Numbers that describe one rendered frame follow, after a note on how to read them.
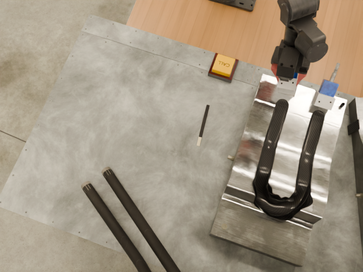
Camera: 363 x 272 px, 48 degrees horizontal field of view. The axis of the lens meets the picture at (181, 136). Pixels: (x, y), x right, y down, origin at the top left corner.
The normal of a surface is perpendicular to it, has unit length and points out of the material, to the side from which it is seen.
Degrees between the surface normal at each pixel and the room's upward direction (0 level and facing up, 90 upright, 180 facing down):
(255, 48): 0
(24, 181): 0
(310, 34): 22
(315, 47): 69
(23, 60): 0
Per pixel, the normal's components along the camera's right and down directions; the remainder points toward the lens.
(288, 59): -0.08, -0.63
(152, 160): 0.00, -0.31
